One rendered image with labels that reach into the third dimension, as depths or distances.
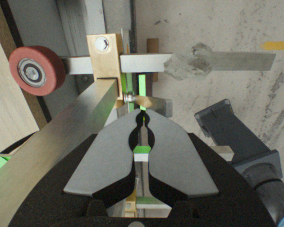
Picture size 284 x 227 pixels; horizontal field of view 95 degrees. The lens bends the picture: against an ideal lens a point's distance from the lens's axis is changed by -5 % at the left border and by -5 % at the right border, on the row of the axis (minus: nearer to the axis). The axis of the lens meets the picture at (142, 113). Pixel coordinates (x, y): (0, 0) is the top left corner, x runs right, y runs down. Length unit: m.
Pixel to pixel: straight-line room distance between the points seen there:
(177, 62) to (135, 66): 0.07
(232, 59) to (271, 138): 1.68
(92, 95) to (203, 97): 1.17
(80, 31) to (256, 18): 1.14
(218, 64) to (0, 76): 0.38
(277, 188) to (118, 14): 0.96
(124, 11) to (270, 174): 0.96
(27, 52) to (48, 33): 0.23
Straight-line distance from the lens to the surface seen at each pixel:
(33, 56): 0.27
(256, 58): 0.32
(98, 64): 0.27
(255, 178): 0.97
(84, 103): 0.17
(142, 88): 0.44
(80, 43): 0.55
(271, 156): 1.00
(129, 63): 0.26
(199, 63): 0.27
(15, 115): 0.37
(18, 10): 0.44
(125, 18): 0.42
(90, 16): 0.53
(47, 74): 0.27
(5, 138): 0.43
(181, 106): 1.29
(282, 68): 1.56
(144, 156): 0.40
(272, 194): 0.93
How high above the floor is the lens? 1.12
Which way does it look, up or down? 60 degrees down
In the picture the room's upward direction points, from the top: 175 degrees counter-clockwise
